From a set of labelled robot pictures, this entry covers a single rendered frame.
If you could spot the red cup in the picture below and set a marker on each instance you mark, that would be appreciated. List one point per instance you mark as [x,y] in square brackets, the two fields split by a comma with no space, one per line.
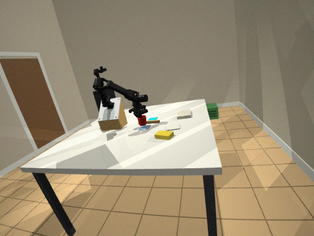
[142,120]

